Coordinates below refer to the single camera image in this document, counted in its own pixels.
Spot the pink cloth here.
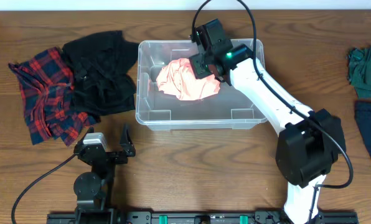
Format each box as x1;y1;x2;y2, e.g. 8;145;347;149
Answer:
156;58;220;101

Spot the black mounting rail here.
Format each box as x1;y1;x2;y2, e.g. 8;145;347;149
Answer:
47;210;359;224

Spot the black garment left pile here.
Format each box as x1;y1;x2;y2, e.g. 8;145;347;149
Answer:
62;30;139;116

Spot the red navy plaid shirt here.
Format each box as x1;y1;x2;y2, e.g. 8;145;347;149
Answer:
8;47;100;146

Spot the dark green cloth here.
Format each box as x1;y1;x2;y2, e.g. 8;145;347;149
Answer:
347;46;371;100

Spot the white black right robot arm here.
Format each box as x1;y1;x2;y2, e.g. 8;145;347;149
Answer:
190;19;345;223

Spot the clear plastic storage bin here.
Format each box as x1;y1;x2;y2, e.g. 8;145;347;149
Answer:
135;40;267;131

